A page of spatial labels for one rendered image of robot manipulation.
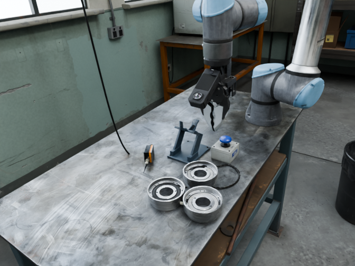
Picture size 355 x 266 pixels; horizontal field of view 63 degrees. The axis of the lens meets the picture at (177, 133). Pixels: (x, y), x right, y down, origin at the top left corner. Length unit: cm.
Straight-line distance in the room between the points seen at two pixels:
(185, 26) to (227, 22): 242
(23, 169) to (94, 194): 156
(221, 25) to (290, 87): 45
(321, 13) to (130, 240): 88
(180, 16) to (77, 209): 257
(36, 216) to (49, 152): 162
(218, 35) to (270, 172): 81
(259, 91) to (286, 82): 12
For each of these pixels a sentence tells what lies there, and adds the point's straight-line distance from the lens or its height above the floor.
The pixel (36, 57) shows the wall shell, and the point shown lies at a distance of 231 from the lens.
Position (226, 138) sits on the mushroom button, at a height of 87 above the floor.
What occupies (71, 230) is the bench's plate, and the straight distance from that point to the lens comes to 83.
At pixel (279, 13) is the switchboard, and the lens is 454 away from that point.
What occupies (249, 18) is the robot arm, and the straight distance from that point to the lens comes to 80.
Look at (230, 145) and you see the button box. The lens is 99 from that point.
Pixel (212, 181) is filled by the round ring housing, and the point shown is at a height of 83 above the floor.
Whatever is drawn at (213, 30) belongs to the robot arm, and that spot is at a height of 124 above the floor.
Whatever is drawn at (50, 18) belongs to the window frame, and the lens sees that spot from 226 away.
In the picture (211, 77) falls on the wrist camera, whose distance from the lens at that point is 77.
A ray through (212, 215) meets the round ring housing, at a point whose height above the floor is 83.
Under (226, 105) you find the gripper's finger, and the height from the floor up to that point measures 104.
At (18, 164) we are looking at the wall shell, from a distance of 240.
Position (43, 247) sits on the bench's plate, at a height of 80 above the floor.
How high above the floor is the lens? 136
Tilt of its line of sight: 29 degrees down
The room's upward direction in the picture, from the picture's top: 3 degrees counter-clockwise
